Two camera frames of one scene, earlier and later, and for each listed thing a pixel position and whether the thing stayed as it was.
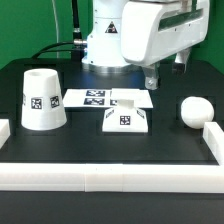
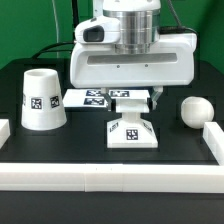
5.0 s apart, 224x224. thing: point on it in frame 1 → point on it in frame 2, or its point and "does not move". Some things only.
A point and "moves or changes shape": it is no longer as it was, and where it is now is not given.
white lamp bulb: [196, 111] does not move
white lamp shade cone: [43, 105] does not move
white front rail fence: [111, 177] does not move
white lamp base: [126, 117] moves or changes shape
